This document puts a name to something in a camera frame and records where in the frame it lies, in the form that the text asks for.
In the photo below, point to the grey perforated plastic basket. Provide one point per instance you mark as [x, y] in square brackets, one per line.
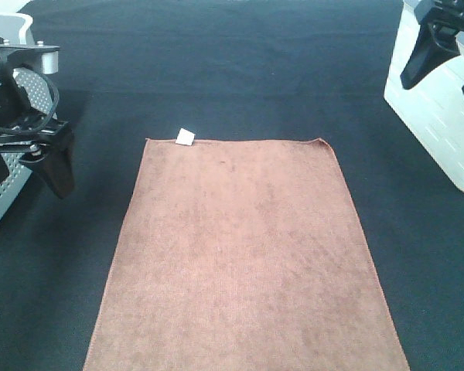
[15, 27]

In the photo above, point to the white plastic basket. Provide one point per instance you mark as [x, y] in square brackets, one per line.
[434, 109]

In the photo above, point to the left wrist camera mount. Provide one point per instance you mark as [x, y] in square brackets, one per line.
[33, 58]

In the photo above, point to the dark grey table mat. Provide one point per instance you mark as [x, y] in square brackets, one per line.
[225, 70]

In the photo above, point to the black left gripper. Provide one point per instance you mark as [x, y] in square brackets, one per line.
[20, 122]

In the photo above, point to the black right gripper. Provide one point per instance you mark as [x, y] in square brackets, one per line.
[440, 23]

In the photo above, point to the brown microfibre towel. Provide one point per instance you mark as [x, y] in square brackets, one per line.
[242, 255]

